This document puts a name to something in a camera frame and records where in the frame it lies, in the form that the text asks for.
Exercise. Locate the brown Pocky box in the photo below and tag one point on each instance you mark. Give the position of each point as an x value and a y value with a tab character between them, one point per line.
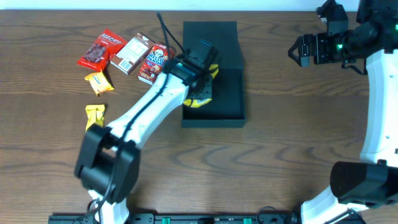
133	53

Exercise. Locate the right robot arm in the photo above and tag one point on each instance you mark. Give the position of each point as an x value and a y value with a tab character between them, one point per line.
371	182

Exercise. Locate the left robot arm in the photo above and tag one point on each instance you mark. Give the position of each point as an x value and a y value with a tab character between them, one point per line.
109	158

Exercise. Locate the yellow wrapped snack bar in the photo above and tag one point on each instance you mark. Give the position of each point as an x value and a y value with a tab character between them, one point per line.
95	114

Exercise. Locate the yellow Hacks candy bag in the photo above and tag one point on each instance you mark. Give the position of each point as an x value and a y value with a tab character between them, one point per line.
196	103

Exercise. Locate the red Hello Panda box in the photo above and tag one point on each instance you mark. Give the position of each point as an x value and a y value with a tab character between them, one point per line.
154	62

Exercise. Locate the black cardboard box with lid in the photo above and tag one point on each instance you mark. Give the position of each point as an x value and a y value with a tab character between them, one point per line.
227	107

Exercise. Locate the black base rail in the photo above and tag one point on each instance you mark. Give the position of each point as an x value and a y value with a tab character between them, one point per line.
186	219

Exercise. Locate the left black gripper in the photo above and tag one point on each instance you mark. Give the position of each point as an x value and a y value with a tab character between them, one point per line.
208	93

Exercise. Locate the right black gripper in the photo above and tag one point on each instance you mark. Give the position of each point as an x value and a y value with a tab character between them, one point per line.
319	41

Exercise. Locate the small orange biscuit packet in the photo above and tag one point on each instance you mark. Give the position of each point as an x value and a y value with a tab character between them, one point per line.
99	82

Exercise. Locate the red Hacks candy bag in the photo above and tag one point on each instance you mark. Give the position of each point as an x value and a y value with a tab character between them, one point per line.
103	49

